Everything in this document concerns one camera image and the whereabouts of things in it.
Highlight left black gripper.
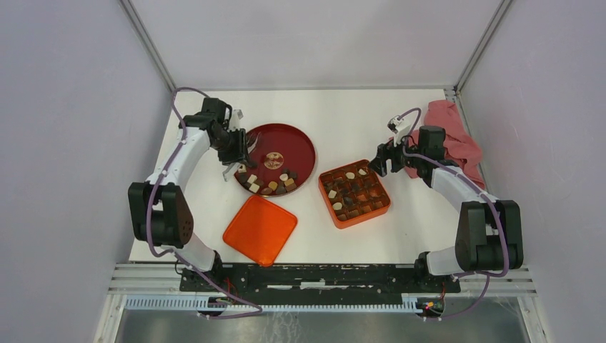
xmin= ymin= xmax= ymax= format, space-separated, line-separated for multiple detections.
xmin=212 ymin=126 xmax=252 ymax=169

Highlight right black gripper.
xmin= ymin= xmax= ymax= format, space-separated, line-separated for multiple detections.
xmin=367 ymin=130 xmax=424 ymax=177

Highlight metal serving tongs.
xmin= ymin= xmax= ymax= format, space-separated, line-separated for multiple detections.
xmin=222 ymin=133 xmax=262 ymax=182

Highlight orange compartment chocolate box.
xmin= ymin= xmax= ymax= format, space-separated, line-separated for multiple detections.
xmin=318 ymin=159 xmax=392 ymax=229

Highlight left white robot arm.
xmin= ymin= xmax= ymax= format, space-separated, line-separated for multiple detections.
xmin=128 ymin=97 xmax=253 ymax=292

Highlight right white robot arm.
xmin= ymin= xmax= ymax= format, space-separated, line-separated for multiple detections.
xmin=369 ymin=124 xmax=524 ymax=292

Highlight round dark red plate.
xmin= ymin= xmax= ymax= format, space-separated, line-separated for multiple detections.
xmin=234 ymin=124 xmax=317 ymax=197

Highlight pink cloth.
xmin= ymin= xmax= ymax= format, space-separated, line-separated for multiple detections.
xmin=423 ymin=100 xmax=486 ymax=189

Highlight orange box lid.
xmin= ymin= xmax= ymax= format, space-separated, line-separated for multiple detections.
xmin=222 ymin=195 xmax=298 ymax=267

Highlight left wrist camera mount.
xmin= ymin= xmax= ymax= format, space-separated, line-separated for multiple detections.
xmin=228 ymin=109 xmax=243 ymax=131

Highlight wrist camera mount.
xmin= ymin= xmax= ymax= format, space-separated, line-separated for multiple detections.
xmin=228 ymin=109 xmax=243 ymax=131
xmin=387 ymin=117 xmax=412 ymax=146

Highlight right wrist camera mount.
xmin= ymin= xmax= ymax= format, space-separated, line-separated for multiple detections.
xmin=387 ymin=117 xmax=412 ymax=146

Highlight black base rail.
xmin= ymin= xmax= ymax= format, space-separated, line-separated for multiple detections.
xmin=179 ymin=263 xmax=461 ymax=307

